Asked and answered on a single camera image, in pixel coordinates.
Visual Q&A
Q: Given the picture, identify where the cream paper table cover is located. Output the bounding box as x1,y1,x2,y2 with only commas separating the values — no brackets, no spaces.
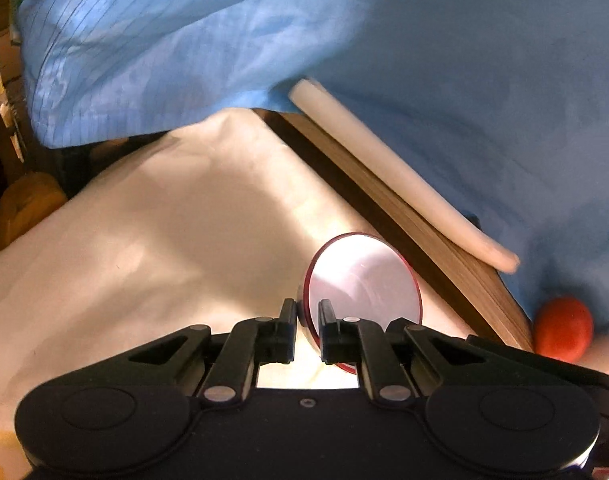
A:
0,107,476,480

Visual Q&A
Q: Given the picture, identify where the white rolling pin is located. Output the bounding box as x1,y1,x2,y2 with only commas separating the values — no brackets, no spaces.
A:
289,79,521,274

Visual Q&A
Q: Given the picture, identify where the red tomato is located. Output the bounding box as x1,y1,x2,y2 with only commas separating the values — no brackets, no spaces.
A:
533,297,594,363

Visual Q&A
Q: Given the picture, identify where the orange wooden chair knob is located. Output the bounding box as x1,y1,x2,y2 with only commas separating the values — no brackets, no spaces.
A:
0,172,68,250

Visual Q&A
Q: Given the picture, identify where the white red-rimmed bowl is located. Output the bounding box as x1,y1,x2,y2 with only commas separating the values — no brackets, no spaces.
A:
298,232,423,348

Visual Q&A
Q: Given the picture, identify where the wooden cutting board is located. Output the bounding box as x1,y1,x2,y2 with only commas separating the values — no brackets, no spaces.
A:
254,108,533,351

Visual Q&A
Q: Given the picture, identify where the white thermos cup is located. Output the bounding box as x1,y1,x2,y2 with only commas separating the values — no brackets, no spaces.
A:
578,333,609,375

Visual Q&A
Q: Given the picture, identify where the blue hanging garment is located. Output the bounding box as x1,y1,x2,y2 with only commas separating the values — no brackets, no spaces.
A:
18,0,609,330

